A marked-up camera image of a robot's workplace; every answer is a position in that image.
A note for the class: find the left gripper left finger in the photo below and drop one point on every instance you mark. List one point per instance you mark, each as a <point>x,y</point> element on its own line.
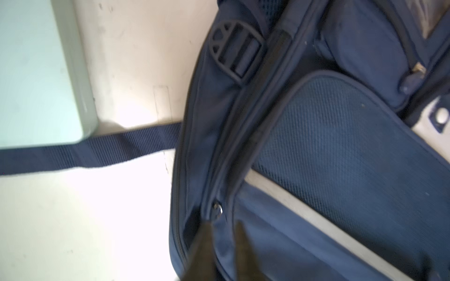
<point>201,266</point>

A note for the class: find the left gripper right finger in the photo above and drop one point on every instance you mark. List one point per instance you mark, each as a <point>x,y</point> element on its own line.
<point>247,267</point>

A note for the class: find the navy blue student backpack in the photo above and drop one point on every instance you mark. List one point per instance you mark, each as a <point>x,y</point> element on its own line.
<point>323,126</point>

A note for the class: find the light green flat case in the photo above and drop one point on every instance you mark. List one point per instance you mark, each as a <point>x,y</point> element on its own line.
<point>46,95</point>

